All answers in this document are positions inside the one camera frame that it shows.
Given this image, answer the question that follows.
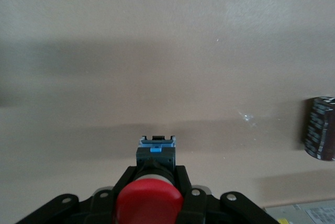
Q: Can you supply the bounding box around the metal mesh power supply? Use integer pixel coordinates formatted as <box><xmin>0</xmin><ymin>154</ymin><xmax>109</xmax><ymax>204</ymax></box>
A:
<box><xmin>263</xmin><ymin>202</ymin><xmax>335</xmax><ymax>224</ymax></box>

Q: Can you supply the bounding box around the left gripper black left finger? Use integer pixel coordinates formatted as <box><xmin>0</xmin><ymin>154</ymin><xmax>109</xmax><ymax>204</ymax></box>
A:
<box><xmin>15</xmin><ymin>166</ymin><xmax>138</xmax><ymax>224</ymax></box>

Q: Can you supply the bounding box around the dark brown capacitor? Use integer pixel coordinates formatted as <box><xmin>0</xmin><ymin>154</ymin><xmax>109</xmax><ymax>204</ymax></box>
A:
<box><xmin>303</xmin><ymin>96</ymin><xmax>335</xmax><ymax>162</ymax></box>

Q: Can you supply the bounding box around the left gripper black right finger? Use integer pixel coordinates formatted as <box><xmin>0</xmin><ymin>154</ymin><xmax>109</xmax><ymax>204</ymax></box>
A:
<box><xmin>174</xmin><ymin>165</ymin><xmax>278</xmax><ymax>224</ymax></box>

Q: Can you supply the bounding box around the red push button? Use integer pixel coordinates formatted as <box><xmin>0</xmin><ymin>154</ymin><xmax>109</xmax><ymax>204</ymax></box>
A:
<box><xmin>112</xmin><ymin>135</ymin><xmax>184</xmax><ymax>224</ymax></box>

